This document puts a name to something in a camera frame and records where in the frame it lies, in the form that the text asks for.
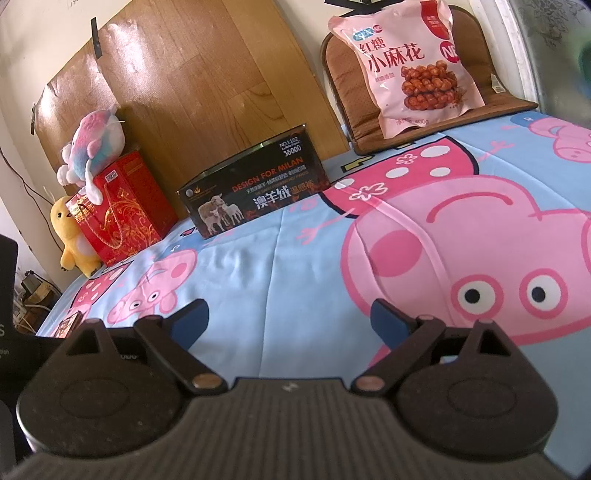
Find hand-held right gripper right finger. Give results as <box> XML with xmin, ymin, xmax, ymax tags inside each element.
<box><xmin>352</xmin><ymin>298</ymin><xmax>528</xmax><ymax>394</ymax></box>

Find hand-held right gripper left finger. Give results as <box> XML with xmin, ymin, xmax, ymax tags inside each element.
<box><xmin>64</xmin><ymin>298</ymin><xmax>228</xmax><ymax>397</ymax></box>

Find black printed box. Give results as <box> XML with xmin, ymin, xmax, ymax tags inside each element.
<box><xmin>177</xmin><ymin>123</ymin><xmax>331</xmax><ymax>240</ymax></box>

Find small brown packet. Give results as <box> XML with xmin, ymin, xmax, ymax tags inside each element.
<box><xmin>50</xmin><ymin>311</ymin><xmax>83</xmax><ymax>340</ymax></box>

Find printed blanket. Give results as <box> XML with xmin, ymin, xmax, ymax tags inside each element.
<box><xmin>34</xmin><ymin>110</ymin><xmax>591</xmax><ymax>480</ymax></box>

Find red gift bag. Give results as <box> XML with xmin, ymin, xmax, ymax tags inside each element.
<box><xmin>66</xmin><ymin>150</ymin><xmax>179</xmax><ymax>267</ymax></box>

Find yellow duck plush toy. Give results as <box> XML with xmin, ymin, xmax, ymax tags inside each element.
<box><xmin>49</xmin><ymin>194</ymin><xmax>103</xmax><ymax>278</ymax></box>

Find pink and blue plush toy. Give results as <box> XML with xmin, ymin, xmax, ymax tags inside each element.
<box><xmin>57</xmin><ymin>103</ymin><xmax>126</xmax><ymax>205</ymax></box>

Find wooden board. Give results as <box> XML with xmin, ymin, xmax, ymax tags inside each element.
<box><xmin>34</xmin><ymin>0</ymin><xmax>352</xmax><ymax>209</ymax></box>

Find brown seat cushion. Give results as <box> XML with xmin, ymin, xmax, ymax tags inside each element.
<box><xmin>320</xmin><ymin>4</ymin><xmax>542</xmax><ymax>156</ymax></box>

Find pink snack bag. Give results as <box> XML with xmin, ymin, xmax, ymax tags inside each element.
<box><xmin>327</xmin><ymin>0</ymin><xmax>486</xmax><ymax>140</ymax></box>

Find black tape strip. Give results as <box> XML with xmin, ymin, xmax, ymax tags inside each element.
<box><xmin>91</xmin><ymin>17</ymin><xmax>106</xmax><ymax>60</ymax></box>

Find black tape strips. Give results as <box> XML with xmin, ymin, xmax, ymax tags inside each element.
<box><xmin>322</xmin><ymin>0</ymin><xmax>386</xmax><ymax>16</ymax></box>

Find wooden crate with cables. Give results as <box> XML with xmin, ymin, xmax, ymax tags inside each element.
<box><xmin>13</xmin><ymin>270</ymin><xmax>64</xmax><ymax>334</ymax></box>

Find dark wall cable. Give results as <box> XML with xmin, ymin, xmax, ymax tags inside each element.
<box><xmin>0</xmin><ymin>147</ymin><xmax>52</xmax><ymax>234</ymax></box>

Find white window frame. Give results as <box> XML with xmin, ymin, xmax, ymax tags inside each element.
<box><xmin>478</xmin><ymin>0</ymin><xmax>542</xmax><ymax>103</ymax></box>

